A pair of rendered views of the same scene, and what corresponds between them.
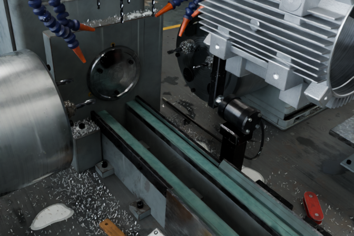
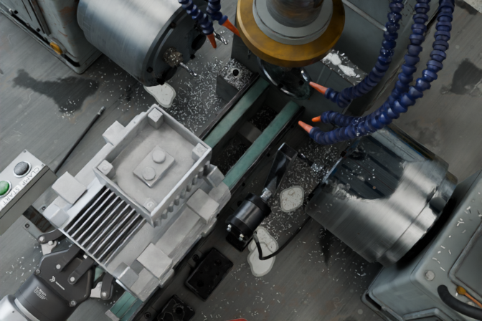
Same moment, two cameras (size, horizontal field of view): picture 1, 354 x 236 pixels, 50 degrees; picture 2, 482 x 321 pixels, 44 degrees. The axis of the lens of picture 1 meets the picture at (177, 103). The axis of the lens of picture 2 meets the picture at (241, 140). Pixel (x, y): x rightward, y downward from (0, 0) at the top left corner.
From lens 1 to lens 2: 0.97 m
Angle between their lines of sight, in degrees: 52
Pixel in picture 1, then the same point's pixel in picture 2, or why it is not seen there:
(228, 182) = not seen: hidden behind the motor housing
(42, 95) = (140, 39)
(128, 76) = (297, 88)
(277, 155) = (308, 291)
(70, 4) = not seen: outside the picture
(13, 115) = (117, 31)
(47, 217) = (157, 89)
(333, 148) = not seen: outside the picture
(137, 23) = (323, 67)
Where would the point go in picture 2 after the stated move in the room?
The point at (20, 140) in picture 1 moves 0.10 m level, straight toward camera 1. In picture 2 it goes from (111, 45) to (69, 72)
